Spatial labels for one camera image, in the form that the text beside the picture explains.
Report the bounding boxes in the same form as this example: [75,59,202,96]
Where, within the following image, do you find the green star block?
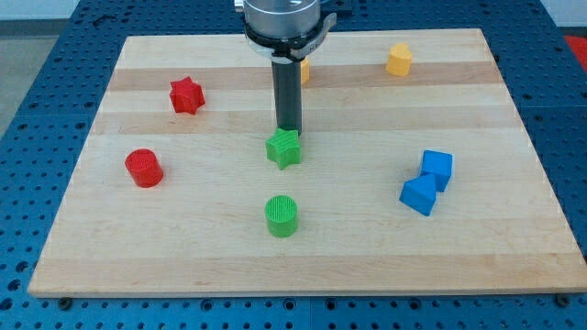
[265,127,302,170]

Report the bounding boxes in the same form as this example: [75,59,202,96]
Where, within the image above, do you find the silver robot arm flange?
[234,0,338,64]

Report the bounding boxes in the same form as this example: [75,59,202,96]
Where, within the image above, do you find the red star block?
[170,76,205,115]

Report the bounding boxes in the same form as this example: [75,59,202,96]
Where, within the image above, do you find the green cylinder block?
[264,195,298,237]

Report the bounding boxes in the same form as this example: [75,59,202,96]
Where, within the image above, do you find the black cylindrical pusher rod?
[271,62,303,135]

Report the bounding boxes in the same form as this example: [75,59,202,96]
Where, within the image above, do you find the yellow block behind rod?
[300,58,310,85]

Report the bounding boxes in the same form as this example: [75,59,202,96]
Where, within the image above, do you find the wooden board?
[28,28,586,298]

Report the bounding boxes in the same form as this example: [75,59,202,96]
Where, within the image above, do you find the blue triangular prism block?
[399,174,437,216]

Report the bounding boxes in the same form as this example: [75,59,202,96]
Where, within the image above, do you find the blue cube block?
[419,149,454,192]

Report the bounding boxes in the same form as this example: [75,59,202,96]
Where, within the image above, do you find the yellow heart block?
[385,42,413,77]

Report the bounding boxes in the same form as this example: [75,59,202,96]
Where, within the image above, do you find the red cylinder block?
[125,148,164,188]

